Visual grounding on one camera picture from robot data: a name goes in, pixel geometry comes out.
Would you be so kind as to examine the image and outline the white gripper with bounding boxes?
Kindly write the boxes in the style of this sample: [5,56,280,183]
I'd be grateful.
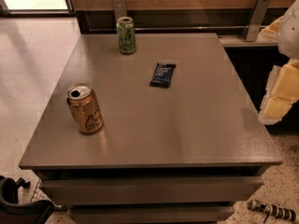
[257,0,299,125]

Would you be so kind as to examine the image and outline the orange soda can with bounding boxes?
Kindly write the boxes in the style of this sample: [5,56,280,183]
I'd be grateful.
[66,83,103,133]

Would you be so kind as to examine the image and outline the green soda can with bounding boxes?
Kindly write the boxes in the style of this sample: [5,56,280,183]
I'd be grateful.
[117,17,136,54]

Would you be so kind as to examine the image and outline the dark blue snack bar wrapper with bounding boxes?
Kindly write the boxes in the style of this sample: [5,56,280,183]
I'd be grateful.
[149,63,177,88]

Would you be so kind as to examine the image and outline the grey drawer cabinet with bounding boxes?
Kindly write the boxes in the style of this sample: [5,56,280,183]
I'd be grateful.
[20,34,281,224]

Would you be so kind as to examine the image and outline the black white striped stick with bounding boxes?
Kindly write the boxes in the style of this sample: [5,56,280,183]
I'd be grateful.
[247,199,299,223]

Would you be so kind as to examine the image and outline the black chair base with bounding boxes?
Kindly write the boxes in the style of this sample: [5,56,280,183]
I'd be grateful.
[0,176,54,224]

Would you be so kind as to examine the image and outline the right metal wall bracket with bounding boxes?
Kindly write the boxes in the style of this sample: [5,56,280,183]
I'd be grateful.
[242,0,271,42]

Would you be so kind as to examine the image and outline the metal wall bracket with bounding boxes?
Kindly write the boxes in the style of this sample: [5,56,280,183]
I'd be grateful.
[242,0,271,42]
[113,0,127,21]

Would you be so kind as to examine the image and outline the left metal wall bracket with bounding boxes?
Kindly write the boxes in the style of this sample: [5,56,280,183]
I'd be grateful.
[113,0,127,21]

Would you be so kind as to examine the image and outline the wire mesh basket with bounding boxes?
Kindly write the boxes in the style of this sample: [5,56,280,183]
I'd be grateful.
[30,180,49,203]

